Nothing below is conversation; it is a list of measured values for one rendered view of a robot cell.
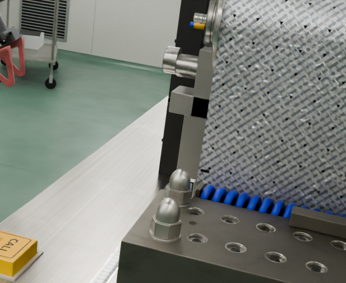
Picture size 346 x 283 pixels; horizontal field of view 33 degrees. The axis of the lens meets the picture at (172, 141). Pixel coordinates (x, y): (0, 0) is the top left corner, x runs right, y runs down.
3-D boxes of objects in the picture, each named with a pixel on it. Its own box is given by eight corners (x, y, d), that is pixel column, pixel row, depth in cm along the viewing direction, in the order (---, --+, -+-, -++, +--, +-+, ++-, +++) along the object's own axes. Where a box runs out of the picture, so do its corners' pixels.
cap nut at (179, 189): (167, 194, 76) (171, 161, 74) (194, 200, 75) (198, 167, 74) (159, 204, 72) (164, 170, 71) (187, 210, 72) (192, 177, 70)
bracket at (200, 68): (157, 222, 97) (182, 40, 87) (194, 231, 95) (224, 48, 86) (148, 234, 92) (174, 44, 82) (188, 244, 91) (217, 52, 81)
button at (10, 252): (-7, 242, 83) (-6, 227, 83) (37, 254, 82) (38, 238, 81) (-36, 265, 77) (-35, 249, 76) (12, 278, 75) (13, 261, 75)
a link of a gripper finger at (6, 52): (32, 74, 118) (11, 31, 115) (24, 81, 111) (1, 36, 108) (2, 86, 118) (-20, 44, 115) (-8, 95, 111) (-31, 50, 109)
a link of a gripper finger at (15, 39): (38, 67, 124) (18, 26, 121) (32, 74, 117) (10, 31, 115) (10, 79, 125) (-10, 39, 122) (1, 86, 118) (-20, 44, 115)
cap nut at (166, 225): (153, 224, 67) (158, 189, 65) (184, 232, 66) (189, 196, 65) (144, 238, 63) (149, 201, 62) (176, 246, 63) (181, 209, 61)
